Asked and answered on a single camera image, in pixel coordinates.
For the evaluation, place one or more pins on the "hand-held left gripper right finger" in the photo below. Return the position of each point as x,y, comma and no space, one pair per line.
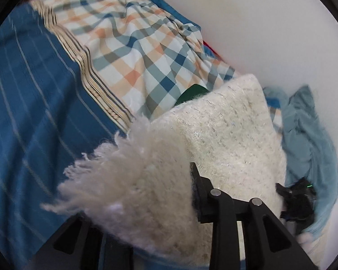
204,202

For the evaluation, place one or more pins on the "blue striped plaid bed cover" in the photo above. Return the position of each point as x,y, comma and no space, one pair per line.
31,104

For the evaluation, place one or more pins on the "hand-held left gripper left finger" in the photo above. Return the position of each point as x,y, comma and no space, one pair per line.
93,247

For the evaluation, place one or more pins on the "green folded garment white stripes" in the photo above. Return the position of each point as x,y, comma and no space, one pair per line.
193,94

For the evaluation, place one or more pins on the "white tweed jacket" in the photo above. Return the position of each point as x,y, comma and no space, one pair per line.
228,135

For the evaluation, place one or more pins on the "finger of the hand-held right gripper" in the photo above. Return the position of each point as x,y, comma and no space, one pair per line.
283,191

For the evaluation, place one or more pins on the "light blue blanket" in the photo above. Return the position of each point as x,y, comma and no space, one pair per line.
307,135

